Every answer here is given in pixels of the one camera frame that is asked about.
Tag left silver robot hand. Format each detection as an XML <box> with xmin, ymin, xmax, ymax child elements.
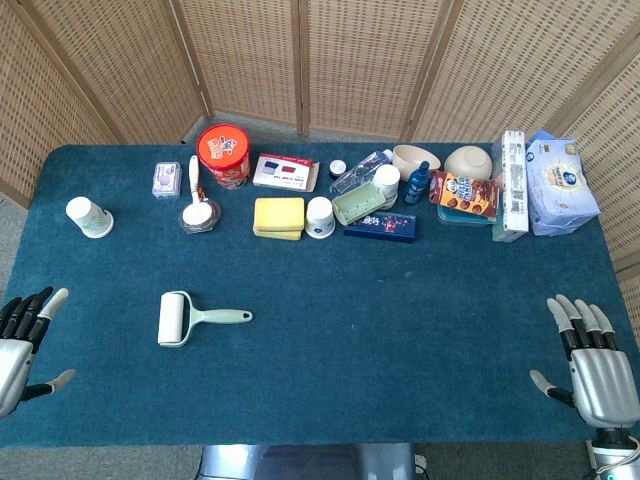
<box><xmin>0</xmin><ymin>286</ymin><xmax>77</xmax><ymax>419</ymax></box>

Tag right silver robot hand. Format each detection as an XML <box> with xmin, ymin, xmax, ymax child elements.
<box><xmin>529</xmin><ymin>293</ymin><xmax>640</xmax><ymax>429</ymax></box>

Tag lint roller with green handle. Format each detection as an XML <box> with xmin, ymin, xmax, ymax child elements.
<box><xmin>157</xmin><ymin>290</ymin><xmax>254</xmax><ymax>348</ymax></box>

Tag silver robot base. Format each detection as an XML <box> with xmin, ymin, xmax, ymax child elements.
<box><xmin>198</xmin><ymin>443</ymin><xmax>417</xmax><ymax>480</ymax></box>

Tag paper cup with green print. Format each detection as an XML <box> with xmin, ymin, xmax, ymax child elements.
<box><xmin>65</xmin><ymin>196</ymin><xmax>115</xmax><ymax>239</ymax></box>

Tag light blue tissue pack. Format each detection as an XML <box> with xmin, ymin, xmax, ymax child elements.
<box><xmin>525</xmin><ymin>128</ymin><xmax>603</xmax><ymax>238</ymax></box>

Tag long white tissue pack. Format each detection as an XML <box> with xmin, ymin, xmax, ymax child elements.
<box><xmin>491</xmin><ymin>130</ymin><xmax>530</xmax><ymax>244</ymax></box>

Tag clear container blue lid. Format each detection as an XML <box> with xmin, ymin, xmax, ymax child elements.
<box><xmin>436</xmin><ymin>202</ymin><xmax>499</xmax><ymax>228</ymax></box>

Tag brown cookie box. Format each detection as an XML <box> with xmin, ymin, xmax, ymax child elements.
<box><xmin>428</xmin><ymin>169</ymin><xmax>502</xmax><ymax>220</ymax></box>

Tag purple soap box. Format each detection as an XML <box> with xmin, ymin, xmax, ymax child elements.
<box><xmin>151</xmin><ymin>161</ymin><xmax>182</xmax><ymax>200</ymax></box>

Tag beige bowl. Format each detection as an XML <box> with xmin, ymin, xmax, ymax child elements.
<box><xmin>391</xmin><ymin>144</ymin><xmax>443</xmax><ymax>183</ymax></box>
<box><xmin>443</xmin><ymin>145</ymin><xmax>494</xmax><ymax>180</ymax></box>

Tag teal table cloth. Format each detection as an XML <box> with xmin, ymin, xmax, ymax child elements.
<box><xmin>0</xmin><ymin>143</ymin><xmax>640</xmax><ymax>448</ymax></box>

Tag dark blue toothpaste box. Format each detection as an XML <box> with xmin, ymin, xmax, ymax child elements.
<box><xmin>343</xmin><ymin>211</ymin><xmax>418</xmax><ymax>246</ymax></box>

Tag blue spray bottle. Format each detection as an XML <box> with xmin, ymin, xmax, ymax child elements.
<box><xmin>402</xmin><ymin>160</ymin><xmax>433</xmax><ymax>207</ymax></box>

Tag red instant noodle tub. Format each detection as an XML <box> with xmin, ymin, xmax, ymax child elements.
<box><xmin>196</xmin><ymin>123</ymin><xmax>252</xmax><ymax>191</ymax></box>

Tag yellow sponge block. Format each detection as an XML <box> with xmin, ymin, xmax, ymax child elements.
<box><xmin>252</xmin><ymin>196</ymin><xmax>306</xmax><ymax>242</ymax></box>

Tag green plastic soap tray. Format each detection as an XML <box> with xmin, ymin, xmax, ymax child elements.
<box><xmin>331</xmin><ymin>180</ymin><xmax>387</xmax><ymax>227</ymax></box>

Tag clear plastic bottle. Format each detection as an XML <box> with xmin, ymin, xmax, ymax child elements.
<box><xmin>328</xmin><ymin>148</ymin><xmax>396</xmax><ymax>197</ymax></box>

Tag paper cup with blue print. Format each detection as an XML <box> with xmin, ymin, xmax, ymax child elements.
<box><xmin>304</xmin><ymin>196</ymin><xmax>336</xmax><ymax>240</ymax></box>

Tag white box red blue print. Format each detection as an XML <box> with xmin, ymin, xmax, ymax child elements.
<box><xmin>252</xmin><ymin>153</ymin><xmax>321</xmax><ymax>193</ymax></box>

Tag wicker folding screen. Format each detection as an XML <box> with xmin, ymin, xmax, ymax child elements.
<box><xmin>0</xmin><ymin>0</ymin><xmax>640</xmax><ymax>351</ymax></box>

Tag white-handled steel scrubber brush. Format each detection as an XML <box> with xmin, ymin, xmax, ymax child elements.
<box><xmin>179</xmin><ymin>154</ymin><xmax>222</xmax><ymax>236</ymax></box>

